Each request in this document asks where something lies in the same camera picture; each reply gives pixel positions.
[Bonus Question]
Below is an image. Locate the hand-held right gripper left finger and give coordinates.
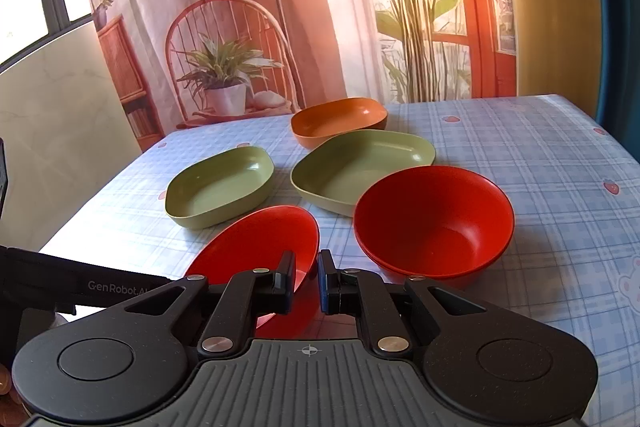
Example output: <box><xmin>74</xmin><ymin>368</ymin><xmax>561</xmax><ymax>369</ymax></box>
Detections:
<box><xmin>125</xmin><ymin>250</ymin><xmax>297</xmax><ymax>357</ymax></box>

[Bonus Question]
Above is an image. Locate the printed wall backdrop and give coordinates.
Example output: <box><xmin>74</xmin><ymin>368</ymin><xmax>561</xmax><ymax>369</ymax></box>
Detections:
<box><xmin>75</xmin><ymin>0</ymin><xmax>522</xmax><ymax>154</ymax></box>

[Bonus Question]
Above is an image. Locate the large red bowl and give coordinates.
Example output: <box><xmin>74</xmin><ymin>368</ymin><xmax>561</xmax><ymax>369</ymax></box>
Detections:
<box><xmin>353</xmin><ymin>165</ymin><xmax>516</xmax><ymax>291</ymax></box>

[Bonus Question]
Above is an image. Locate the small red bowl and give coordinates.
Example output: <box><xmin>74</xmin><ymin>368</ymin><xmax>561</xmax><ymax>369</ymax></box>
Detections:
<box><xmin>184</xmin><ymin>205</ymin><xmax>321</xmax><ymax>334</ymax></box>

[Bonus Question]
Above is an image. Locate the large light green plate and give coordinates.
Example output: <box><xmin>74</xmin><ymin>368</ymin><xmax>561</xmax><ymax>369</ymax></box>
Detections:
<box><xmin>290</xmin><ymin>129</ymin><xmax>437</xmax><ymax>214</ymax></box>

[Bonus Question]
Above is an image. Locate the small green plate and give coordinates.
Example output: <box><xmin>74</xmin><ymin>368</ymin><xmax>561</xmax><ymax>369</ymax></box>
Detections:
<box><xmin>164</xmin><ymin>145</ymin><xmax>275</xmax><ymax>230</ymax></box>

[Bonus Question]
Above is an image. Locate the yellow wooden board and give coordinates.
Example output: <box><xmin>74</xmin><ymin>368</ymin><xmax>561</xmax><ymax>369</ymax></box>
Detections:
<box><xmin>492</xmin><ymin>0</ymin><xmax>604</xmax><ymax>118</ymax></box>

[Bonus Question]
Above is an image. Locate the person's left hand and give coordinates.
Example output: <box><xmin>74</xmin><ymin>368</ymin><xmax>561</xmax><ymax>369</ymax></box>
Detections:
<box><xmin>0</xmin><ymin>364</ymin><xmax>25</xmax><ymax>409</ymax></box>

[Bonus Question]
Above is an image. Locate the orange plate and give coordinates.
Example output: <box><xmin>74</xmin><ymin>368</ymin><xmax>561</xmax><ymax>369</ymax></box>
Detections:
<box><xmin>290</xmin><ymin>96</ymin><xmax>390</xmax><ymax>150</ymax></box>

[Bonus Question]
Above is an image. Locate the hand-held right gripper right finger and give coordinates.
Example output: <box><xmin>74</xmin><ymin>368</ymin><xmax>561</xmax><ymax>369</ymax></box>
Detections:
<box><xmin>317</xmin><ymin>250</ymin><xmax>482</xmax><ymax>354</ymax></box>

